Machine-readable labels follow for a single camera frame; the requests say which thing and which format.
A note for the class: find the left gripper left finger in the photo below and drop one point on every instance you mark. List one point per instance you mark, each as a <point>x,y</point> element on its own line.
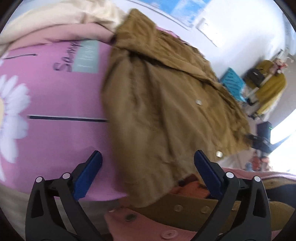
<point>43,220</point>

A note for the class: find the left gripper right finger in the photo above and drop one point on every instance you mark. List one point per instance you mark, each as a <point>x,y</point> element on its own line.
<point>242,211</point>

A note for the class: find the olive brown jacket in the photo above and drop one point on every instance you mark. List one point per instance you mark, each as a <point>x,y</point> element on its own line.
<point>163,103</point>

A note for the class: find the person's right hand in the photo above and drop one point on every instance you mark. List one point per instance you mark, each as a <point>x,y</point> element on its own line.
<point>257,164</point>

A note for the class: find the mustard hanging coat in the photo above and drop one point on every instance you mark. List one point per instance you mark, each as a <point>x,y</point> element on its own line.
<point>261,100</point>

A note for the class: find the teal top basket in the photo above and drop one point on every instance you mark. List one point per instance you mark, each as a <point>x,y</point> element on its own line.
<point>234,84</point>

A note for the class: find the black handbag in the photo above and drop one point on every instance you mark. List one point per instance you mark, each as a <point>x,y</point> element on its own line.
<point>254,77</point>

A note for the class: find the pink daisy bed sheet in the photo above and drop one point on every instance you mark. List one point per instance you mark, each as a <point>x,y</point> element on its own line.
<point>51,113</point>

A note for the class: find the cream pillow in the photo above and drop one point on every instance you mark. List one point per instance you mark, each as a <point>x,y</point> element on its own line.
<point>105,13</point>

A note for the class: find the colourful wall map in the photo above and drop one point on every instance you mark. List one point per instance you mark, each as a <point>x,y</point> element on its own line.
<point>184,11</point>

